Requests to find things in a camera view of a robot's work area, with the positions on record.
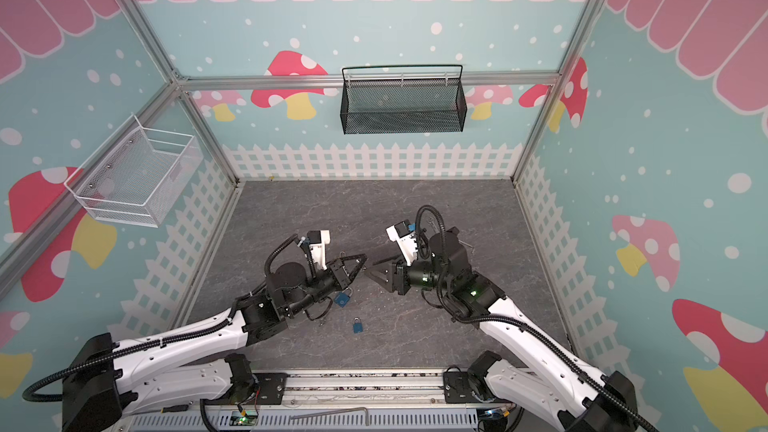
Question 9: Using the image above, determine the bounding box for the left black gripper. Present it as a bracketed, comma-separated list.
[286, 254, 369, 318]

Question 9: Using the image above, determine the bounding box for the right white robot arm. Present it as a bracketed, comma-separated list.
[366, 205, 655, 431]

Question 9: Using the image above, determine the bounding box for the screwdriver on rail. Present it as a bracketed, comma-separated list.
[153, 404, 191, 414]

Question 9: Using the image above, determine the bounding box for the black mesh wall basket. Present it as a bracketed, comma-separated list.
[340, 64, 468, 135]

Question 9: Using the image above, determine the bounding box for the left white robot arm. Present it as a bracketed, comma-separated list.
[22, 231, 367, 431]

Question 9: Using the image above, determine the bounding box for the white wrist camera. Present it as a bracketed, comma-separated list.
[386, 220, 418, 266]
[306, 229, 331, 271]

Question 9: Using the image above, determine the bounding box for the large blue padlock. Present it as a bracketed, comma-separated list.
[333, 288, 352, 308]

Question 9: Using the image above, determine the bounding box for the small blue padlock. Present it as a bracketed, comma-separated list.
[352, 317, 364, 334]

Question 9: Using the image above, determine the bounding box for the white wire wall basket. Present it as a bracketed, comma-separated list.
[64, 115, 204, 228]

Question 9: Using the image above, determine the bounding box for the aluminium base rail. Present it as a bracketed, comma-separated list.
[112, 367, 556, 431]

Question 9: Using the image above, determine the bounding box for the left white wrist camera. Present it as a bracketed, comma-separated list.
[306, 229, 331, 271]

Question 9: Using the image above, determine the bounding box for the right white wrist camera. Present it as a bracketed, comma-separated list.
[386, 220, 418, 266]

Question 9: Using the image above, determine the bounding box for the large hex key front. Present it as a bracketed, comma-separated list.
[289, 407, 372, 427]

